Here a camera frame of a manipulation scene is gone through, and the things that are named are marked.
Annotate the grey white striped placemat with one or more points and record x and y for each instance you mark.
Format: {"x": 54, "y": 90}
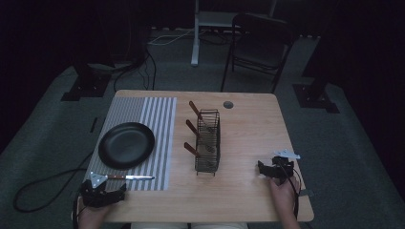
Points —
{"x": 160, "y": 127}

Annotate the black folding chair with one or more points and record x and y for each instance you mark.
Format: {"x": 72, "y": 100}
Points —
{"x": 259, "y": 31}

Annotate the small black floor object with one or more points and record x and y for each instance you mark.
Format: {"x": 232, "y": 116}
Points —
{"x": 93, "y": 124}

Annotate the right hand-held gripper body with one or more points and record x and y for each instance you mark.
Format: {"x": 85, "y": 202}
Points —
{"x": 284, "y": 167}

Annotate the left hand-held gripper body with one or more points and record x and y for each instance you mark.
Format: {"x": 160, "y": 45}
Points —
{"x": 95, "y": 194}

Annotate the grey round table grommet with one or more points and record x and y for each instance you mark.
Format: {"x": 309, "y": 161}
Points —
{"x": 228, "y": 105}

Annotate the black stand with base plate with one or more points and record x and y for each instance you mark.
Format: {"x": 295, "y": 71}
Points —
{"x": 315, "y": 97}
{"x": 87, "y": 84}

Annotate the person's right hand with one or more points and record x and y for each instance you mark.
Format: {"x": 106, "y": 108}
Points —
{"x": 283, "y": 198}

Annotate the black round plate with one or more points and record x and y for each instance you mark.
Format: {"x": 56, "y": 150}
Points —
{"x": 126, "y": 145}

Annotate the white desk frame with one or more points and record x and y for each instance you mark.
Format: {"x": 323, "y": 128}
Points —
{"x": 211, "y": 19}

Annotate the person's left hand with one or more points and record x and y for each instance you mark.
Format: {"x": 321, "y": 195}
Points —
{"x": 92, "y": 216}

